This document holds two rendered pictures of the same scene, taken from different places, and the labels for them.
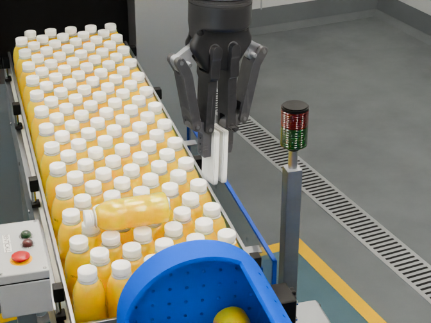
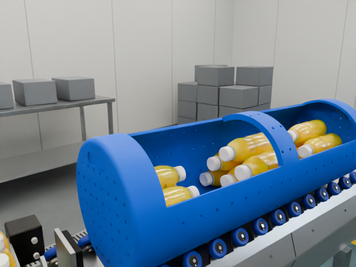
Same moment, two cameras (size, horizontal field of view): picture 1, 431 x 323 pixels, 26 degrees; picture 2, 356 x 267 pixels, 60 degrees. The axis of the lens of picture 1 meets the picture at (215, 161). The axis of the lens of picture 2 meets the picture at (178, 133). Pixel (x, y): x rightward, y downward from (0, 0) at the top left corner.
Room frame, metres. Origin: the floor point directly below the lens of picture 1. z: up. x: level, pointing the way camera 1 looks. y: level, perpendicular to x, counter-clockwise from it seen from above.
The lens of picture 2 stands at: (1.47, 0.61, 1.39)
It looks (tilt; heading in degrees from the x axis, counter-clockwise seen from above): 15 degrees down; 249
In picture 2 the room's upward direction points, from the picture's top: straight up
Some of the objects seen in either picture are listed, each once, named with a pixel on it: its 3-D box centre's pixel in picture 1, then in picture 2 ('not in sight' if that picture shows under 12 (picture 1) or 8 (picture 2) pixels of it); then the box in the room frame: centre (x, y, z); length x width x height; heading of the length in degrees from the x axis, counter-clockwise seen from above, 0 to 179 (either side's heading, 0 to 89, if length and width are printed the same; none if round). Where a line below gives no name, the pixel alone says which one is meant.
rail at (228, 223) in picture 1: (178, 138); not in sight; (2.38, 0.10, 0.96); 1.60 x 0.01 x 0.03; 16
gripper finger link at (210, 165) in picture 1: (210, 154); not in sight; (1.04, 0.01, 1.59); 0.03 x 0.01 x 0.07; 31
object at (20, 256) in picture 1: (20, 257); not in sight; (1.55, 0.38, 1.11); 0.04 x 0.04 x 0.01
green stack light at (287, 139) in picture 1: (294, 134); not in sight; (1.94, -0.18, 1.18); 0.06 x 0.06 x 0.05
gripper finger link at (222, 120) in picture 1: (232, 131); not in sight; (1.06, -0.02, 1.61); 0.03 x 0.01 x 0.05; 121
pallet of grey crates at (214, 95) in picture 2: not in sight; (222, 105); (-0.88, -3.51, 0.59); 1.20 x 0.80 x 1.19; 115
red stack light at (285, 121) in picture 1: (294, 116); not in sight; (1.94, -0.18, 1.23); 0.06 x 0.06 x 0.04
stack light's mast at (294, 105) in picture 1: (294, 136); not in sight; (1.94, -0.18, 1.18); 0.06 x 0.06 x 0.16
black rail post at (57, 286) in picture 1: (59, 301); not in sight; (1.63, 0.33, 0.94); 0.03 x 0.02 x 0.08; 16
